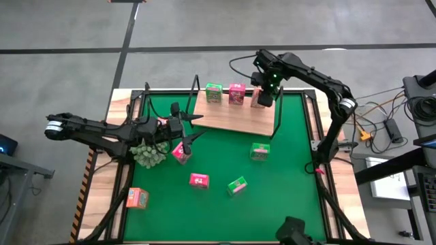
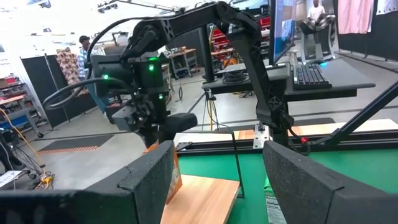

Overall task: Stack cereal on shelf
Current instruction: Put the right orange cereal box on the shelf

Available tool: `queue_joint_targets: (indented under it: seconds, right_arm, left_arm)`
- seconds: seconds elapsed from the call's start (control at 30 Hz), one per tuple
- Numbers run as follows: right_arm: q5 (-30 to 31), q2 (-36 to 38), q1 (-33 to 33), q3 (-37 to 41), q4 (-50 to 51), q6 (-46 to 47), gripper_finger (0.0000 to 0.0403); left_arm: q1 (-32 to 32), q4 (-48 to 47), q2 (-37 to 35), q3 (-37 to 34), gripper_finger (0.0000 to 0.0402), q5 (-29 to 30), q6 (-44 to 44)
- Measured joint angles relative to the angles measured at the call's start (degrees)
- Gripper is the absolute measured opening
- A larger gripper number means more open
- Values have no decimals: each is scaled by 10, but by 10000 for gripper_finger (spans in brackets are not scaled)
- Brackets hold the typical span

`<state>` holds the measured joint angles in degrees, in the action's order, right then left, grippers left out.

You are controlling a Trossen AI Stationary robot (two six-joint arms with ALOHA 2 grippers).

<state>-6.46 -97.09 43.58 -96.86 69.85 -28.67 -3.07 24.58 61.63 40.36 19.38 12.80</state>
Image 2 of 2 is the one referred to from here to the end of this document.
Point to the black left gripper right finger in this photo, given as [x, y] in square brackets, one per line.
[326, 205]

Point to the black keyboard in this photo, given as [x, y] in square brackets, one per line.
[311, 76]

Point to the pink hanging cloth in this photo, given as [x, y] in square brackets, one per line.
[354, 15]

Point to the black desk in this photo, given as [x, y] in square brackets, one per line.
[342, 84]

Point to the light wooden plank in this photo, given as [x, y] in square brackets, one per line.
[326, 127]

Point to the white paper sheet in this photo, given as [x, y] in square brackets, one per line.
[7, 178]

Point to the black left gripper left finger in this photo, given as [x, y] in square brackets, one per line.
[93, 205]

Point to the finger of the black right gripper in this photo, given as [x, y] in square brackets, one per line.
[155, 138]

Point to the computer monitor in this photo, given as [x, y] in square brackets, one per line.
[283, 31]

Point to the black diagonal frame strut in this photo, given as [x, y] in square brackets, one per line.
[357, 118]

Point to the chair with striped cloth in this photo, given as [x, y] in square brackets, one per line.
[317, 37]

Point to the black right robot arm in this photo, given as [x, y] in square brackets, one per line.
[186, 21]

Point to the orange patterned hanging cloth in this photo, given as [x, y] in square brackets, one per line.
[68, 68]

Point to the aluminium bracket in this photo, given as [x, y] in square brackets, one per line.
[260, 137]

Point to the black partition panel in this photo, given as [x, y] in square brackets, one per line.
[37, 84]

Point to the green Apple Jacks cereal box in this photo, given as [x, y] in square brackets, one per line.
[275, 211]

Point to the wooden workbench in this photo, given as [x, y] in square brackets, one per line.
[183, 56]

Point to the white hanging cloth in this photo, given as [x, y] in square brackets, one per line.
[387, 6]

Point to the orange Frosted Mini Wheats box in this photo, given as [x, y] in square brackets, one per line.
[176, 180]

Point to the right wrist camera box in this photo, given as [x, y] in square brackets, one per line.
[124, 119]

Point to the wooden shelf board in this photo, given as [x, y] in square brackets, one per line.
[202, 202]

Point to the storage rack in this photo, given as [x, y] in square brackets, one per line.
[15, 102]

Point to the black table frame rail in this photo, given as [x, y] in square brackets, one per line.
[357, 141]

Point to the person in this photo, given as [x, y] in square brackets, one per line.
[83, 59]
[315, 11]

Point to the black floor mat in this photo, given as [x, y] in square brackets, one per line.
[74, 143]

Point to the red tool chest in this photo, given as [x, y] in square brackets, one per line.
[220, 39]

